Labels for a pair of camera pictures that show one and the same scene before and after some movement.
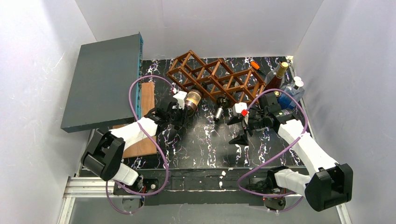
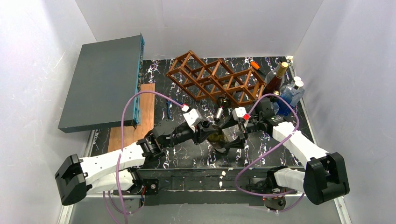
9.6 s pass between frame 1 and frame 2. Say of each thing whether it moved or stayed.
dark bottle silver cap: moved
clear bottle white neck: stayed
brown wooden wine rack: stayed
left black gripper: moved
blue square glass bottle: stayed
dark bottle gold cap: stayed
